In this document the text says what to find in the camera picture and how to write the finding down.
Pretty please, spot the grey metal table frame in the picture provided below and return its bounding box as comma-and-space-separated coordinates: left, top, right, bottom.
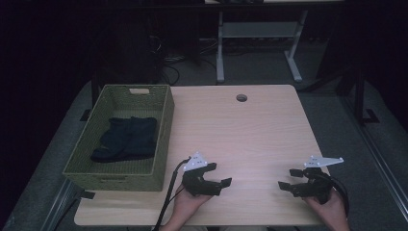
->
216, 9, 309, 84

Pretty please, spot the dark navy garment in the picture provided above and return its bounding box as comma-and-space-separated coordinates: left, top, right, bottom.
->
89, 115, 159, 164

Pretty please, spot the person's left hand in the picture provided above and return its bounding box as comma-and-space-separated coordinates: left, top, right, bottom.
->
171, 184, 214, 227

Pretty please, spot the aluminium rail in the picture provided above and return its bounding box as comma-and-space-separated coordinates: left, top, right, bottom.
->
39, 178, 82, 231
341, 95, 408, 222

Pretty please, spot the left hand-held gripper black cable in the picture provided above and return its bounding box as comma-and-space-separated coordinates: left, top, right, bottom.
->
153, 156, 192, 231

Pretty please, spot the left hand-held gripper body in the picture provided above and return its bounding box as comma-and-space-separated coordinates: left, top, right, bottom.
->
181, 151, 222, 197

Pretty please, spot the green woven basket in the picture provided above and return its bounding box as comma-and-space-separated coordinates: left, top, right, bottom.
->
62, 84, 176, 193

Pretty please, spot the hand-held gripper black cable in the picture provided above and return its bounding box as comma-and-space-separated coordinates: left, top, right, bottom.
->
323, 173, 350, 218
153, 156, 192, 231

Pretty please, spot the black metal stand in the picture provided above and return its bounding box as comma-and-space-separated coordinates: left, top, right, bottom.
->
320, 64, 381, 126

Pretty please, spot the right hand-held gripper black cable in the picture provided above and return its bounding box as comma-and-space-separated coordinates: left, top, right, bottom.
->
323, 173, 350, 218

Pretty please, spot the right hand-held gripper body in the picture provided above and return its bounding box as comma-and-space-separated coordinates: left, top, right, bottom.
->
292, 155, 344, 205

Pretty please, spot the person's right hand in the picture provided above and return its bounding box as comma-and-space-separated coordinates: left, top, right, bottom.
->
302, 189, 351, 231

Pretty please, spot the tangle of floor cables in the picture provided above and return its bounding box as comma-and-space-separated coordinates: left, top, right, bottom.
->
156, 35, 219, 87

